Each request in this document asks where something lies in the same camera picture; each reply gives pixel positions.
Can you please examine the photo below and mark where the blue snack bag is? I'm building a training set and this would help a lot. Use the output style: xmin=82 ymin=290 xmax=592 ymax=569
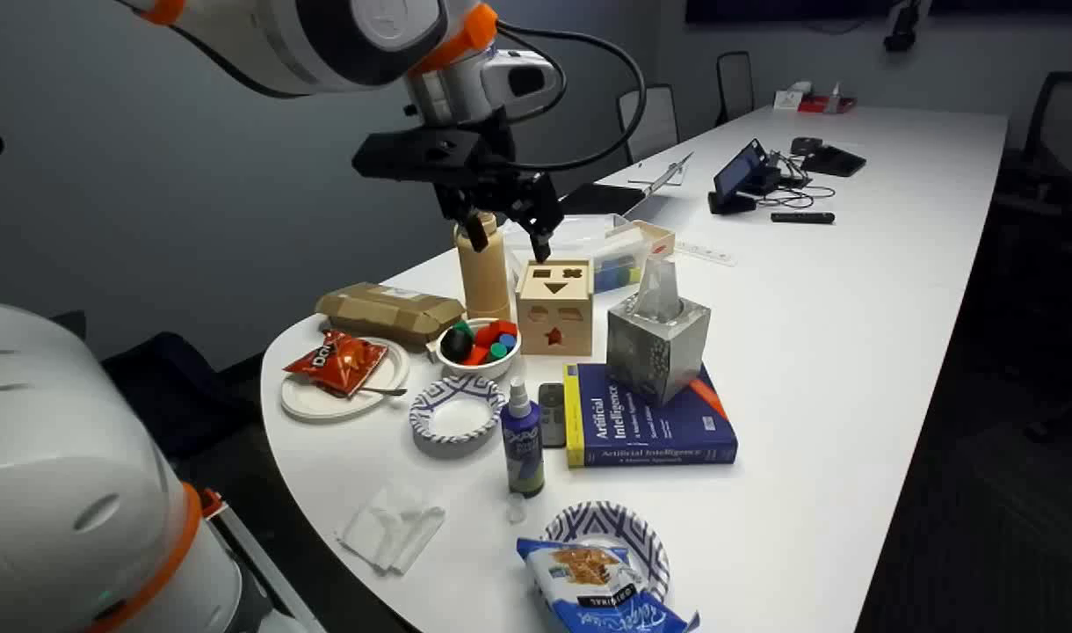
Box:
xmin=514 ymin=534 xmax=701 ymax=633

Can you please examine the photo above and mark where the grey tissue box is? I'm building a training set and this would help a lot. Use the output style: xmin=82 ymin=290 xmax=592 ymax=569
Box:
xmin=604 ymin=253 xmax=717 ymax=408

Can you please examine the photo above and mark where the clear plastic container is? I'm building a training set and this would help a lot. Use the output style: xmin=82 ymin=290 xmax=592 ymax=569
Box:
xmin=591 ymin=215 xmax=677 ymax=296

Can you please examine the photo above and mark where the wooden shape sorter box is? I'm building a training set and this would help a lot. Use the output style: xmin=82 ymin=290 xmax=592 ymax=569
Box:
xmin=514 ymin=255 xmax=596 ymax=357

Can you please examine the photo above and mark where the green toy block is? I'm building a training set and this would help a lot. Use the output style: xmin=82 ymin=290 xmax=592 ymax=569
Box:
xmin=439 ymin=321 xmax=479 ymax=362

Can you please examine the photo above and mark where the white bowl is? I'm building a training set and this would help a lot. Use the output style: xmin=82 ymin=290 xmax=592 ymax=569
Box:
xmin=433 ymin=314 xmax=522 ymax=382

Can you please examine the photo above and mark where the black webcam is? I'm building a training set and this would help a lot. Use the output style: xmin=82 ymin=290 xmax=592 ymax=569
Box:
xmin=882 ymin=0 xmax=932 ymax=57

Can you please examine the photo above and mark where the red toy block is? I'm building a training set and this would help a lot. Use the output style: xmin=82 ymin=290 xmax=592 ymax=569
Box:
xmin=473 ymin=317 xmax=520 ymax=353

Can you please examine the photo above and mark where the white cable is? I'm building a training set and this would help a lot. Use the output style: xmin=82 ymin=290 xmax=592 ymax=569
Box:
xmin=763 ymin=171 xmax=821 ymax=215

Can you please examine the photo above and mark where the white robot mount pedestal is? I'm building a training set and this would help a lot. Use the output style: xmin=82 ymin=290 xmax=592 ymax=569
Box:
xmin=205 ymin=489 xmax=329 ymax=633

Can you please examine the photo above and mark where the blue hardcover book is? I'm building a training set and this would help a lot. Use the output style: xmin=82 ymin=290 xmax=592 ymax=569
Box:
xmin=557 ymin=357 xmax=742 ymax=471

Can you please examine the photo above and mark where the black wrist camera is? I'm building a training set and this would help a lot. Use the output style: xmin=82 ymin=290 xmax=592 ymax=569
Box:
xmin=350 ymin=123 xmax=520 ymax=184

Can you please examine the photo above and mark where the red chips bag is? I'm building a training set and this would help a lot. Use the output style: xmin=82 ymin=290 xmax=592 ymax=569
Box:
xmin=281 ymin=328 xmax=393 ymax=402

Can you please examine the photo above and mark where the white small box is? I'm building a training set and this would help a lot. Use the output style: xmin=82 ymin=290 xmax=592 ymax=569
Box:
xmin=769 ymin=82 xmax=815 ymax=115

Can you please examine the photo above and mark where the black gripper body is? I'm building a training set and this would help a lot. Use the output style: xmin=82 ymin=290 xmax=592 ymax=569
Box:
xmin=433 ymin=157 xmax=541 ymax=227

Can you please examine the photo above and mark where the long brown cardboard box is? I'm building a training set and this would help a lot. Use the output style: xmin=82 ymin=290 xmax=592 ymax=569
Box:
xmin=312 ymin=276 xmax=466 ymax=353

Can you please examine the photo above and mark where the blue spray bottle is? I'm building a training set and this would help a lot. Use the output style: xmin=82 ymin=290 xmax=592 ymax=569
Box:
xmin=494 ymin=378 xmax=549 ymax=503

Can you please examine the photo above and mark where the thin black camera cable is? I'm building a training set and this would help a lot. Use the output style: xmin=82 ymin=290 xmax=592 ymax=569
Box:
xmin=492 ymin=21 xmax=654 ymax=178

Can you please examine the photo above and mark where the red flat box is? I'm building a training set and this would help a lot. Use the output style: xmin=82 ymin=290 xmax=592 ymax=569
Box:
xmin=795 ymin=88 xmax=861 ymax=121

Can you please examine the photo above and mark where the grey mesh office chair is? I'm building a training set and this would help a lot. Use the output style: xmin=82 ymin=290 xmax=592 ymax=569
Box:
xmin=712 ymin=47 xmax=758 ymax=126
xmin=616 ymin=82 xmax=684 ymax=166

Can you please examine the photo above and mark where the tan water bottle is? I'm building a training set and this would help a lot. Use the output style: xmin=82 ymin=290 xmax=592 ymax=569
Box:
xmin=453 ymin=211 xmax=517 ymax=322

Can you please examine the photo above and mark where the black phone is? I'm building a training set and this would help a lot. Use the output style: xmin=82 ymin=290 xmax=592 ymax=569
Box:
xmin=533 ymin=378 xmax=568 ymax=453

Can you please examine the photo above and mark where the black office chair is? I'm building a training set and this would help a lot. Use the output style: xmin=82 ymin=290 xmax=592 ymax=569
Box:
xmin=998 ymin=67 xmax=1072 ymax=242

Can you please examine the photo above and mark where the black tablet on stand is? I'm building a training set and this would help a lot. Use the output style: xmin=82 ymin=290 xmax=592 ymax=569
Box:
xmin=707 ymin=138 xmax=787 ymax=217

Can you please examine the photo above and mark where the black remote control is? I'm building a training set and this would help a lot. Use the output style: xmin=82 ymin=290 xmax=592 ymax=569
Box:
xmin=769 ymin=207 xmax=838 ymax=227

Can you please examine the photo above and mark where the wall television screen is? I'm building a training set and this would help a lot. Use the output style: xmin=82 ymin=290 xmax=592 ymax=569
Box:
xmin=684 ymin=0 xmax=1072 ymax=27

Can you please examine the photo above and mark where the black pouch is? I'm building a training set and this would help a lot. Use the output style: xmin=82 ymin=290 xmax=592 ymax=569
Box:
xmin=787 ymin=135 xmax=866 ymax=178

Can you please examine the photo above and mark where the white plate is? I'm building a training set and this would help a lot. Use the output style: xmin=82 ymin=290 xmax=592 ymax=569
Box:
xmin=276 ymin=335 xmax=413 ymax=426

